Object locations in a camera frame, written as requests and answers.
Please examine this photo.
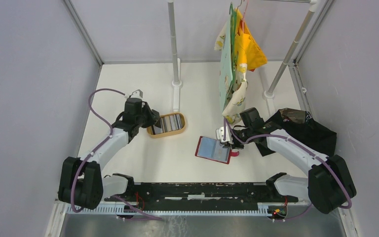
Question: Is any green clothes hanger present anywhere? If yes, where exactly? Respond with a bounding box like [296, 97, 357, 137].
[229, 2, 237, 84]

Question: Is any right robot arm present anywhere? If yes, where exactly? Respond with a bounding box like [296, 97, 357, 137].
[220, 108, 357, 214]

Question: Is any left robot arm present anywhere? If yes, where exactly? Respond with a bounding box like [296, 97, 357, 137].
[58, 98, 160, 213]

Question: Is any mint green cartoon cloth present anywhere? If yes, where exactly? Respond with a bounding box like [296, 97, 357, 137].
[214, 15, 235, 116]

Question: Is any black clothes pile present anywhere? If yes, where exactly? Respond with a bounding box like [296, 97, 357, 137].
[266, 108, 337, 157]

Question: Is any yellow oval card tray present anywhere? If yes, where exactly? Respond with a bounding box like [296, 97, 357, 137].
[146, 112, 188, 139]

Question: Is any yellow garment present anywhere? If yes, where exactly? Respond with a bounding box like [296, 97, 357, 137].
[234, 8, 268, 73]

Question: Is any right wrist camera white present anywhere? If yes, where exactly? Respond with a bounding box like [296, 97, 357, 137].
[216, 126, 233, 144]

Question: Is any stack of credit cards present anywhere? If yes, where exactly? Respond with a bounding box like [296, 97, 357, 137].
[150, 114, 184, 135]

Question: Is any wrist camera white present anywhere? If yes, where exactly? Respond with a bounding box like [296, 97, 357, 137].
[216, 126, 233, 144]
[129, 89, 143, 99]

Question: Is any white slotted cable duct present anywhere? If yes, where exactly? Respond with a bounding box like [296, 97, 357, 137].
[79, 202, 276, 217]

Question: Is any white clothes rack frame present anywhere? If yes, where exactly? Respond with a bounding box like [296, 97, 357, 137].
[167, 0, 320, 114]

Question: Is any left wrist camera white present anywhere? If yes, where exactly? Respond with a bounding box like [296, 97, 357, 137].
[129, 89, 143, 99]

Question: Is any red card holder wallet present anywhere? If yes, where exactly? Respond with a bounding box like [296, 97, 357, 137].
[195, 136, 239, 164]

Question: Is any pink clothes hanger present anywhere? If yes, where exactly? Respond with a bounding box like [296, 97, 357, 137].
[235, 0, 249, 36]

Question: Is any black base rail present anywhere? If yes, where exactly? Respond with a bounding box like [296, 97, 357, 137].
[120, 182, 299, 211]

